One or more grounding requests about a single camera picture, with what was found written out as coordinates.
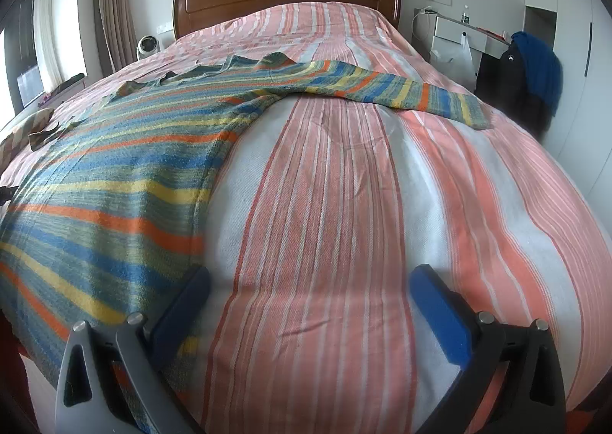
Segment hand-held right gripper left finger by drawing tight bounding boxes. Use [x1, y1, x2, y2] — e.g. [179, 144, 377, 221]
[54, 266, 212, 434]

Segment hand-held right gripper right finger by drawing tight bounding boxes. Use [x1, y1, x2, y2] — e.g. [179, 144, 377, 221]
[410, 264, 567, 434]

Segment multicolour striped knit sweater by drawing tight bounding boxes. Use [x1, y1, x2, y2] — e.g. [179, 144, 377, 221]
[0, 54, 493, 382]

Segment dark clothes on sill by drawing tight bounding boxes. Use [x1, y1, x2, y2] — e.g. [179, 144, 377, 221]
[41, 73, 88, 104]

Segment diagonal striped pillow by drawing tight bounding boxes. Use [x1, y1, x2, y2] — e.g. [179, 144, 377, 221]
[0, 109, 55, 171]

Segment dark printed packet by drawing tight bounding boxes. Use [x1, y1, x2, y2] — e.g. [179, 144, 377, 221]
[29, 121, 63, 151]

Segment bed with pink striped sheet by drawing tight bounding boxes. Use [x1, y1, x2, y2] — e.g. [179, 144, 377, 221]
[0, 3, 612, 434]

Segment window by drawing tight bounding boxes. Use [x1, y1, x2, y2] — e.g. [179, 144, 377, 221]
[0, 0, 49, 114]

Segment white sheer curtain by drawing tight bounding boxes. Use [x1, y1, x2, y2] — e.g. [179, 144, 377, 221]
[33, 0, 62, 90]

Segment small white fan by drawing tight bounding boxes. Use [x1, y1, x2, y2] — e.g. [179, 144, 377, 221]
[136, 34, 163, 62]

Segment beige pleated curtain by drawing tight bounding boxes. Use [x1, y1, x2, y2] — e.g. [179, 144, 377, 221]
[96, 0, 139, 73]

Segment black jacket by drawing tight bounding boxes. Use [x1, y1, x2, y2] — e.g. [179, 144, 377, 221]
[475, 42, 550, 138]

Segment white plastic bag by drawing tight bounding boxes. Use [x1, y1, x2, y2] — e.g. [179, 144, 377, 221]
[430, 32, 474, 90]

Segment blue cloth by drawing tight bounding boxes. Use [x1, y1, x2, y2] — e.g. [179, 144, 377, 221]
[509, 31, 562, 116]

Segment white desk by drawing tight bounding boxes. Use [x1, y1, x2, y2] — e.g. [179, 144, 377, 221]
[433, 15, 512, 54]

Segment white wardrobe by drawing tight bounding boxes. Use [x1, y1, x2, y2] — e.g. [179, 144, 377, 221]
[521, 0, 612, 205]

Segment white cable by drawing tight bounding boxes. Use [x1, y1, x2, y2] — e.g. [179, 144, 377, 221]
[412, 6, 436, 40]

